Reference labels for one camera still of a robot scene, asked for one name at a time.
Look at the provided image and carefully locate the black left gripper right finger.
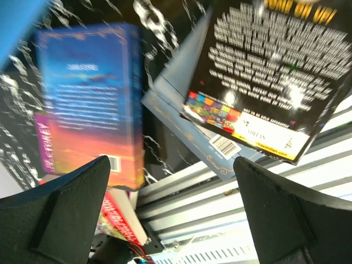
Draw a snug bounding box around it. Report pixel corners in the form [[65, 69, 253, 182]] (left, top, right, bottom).
[[233, 157, 351, 263]]

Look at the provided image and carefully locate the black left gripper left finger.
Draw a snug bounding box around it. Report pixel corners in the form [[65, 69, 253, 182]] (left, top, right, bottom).
[[1, 156, 110, 263]]

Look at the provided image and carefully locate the black Treehouse book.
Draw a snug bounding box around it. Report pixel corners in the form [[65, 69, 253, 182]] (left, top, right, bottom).
[[180, 1, 351, 164]]

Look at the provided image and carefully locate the Nineteen Eighty-Four grey-blue book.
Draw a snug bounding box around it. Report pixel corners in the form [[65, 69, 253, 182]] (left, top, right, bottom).
[[142, 10, 263, 180]]

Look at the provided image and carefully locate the red Storey Treehouse book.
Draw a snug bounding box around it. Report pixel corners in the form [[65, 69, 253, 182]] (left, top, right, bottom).
[[96, 188, 149, 246]]

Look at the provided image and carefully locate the purple 117-Storey Treehouse book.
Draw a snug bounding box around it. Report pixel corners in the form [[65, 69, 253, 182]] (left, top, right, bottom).
[[34, 111, 56, 174]]

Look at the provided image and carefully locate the Jane Eyre blue orange book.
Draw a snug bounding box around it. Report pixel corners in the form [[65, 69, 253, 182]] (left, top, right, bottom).
[[36, 23, 144, 190]]

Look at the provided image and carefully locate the blue pink yellow bookshelf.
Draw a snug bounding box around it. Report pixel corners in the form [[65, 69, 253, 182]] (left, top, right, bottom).
[[1, 0, 48, 69]]

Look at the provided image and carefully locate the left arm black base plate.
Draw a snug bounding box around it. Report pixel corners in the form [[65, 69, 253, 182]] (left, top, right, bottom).
[[87, 220, 164, 263]]

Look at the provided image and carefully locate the aluminium rail base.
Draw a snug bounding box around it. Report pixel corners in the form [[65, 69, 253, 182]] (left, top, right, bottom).
[[136, 107, 351, 245]]

